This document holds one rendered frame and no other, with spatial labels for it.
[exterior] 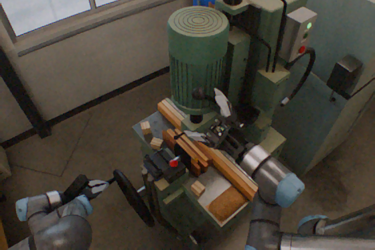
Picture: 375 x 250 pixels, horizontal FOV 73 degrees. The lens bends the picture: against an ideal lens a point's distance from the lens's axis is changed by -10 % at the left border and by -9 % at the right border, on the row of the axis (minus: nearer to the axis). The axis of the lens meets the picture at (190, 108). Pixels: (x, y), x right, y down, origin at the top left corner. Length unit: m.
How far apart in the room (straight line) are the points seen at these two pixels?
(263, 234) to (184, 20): 0.59
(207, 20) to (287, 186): 0.48
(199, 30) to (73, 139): 1.95
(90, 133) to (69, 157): 0.27
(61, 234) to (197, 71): 0.53
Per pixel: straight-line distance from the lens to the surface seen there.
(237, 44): 0.87
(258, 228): 0.71
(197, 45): 0.74
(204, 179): 1.14
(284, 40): 0.98
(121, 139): 2.41
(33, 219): 1.07
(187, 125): 1.07
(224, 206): 1.07
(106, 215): 2.12
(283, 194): 0.65
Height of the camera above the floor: 1.92
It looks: 49 degrees down
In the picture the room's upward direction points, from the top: straight up
